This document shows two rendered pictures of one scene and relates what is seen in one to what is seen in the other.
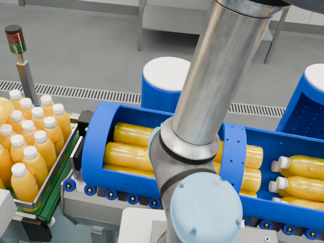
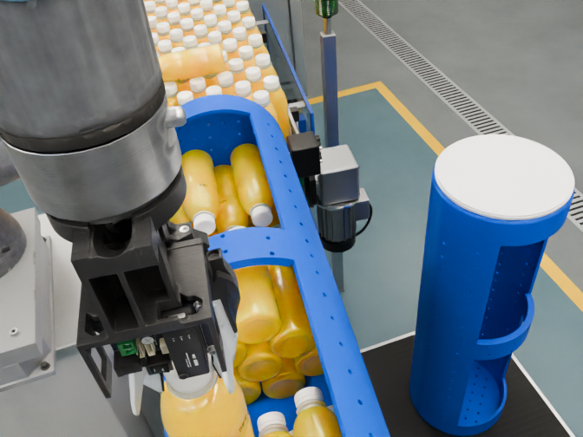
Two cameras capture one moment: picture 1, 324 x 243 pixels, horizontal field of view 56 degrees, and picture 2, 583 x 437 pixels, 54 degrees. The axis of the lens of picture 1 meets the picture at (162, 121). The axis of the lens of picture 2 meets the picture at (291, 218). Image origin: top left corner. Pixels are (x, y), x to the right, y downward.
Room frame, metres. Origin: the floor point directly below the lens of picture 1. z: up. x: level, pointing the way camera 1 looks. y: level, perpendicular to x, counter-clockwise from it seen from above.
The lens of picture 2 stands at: (0.60, -0.81, 1.81)
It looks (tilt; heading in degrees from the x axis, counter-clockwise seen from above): 43 degrees down; 78
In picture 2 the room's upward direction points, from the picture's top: 6 degrees counter-clockwise
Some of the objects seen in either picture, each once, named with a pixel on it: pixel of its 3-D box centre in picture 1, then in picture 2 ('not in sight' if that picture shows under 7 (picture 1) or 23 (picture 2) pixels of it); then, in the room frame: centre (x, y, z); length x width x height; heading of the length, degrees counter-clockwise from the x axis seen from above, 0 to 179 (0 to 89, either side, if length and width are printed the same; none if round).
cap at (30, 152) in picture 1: (30, 152); not in sight; (0.61, 0.41, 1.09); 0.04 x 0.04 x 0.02
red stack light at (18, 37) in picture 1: (14, 34); not in sight; (1.08, 0.63, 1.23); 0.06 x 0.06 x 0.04
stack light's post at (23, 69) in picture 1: (44, 147); (334, 185); (1.08, 0.63, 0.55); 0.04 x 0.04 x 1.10; 85
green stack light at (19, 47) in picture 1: (17, 44); (326, 3); (1.08, 0.63, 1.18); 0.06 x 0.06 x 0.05
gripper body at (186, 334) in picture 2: not in sight; (142, 269); (0.57, -0.57, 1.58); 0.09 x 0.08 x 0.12; 85
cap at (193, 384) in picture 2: not in sight; (188, 366); (0.57, -0.54, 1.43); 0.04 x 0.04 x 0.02
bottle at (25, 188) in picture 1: (26, 188); not in sight; (0.54, 0.41, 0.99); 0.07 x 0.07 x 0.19
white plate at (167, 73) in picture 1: (171, 73); (502, 173); (1.24, -0.02, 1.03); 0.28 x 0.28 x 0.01
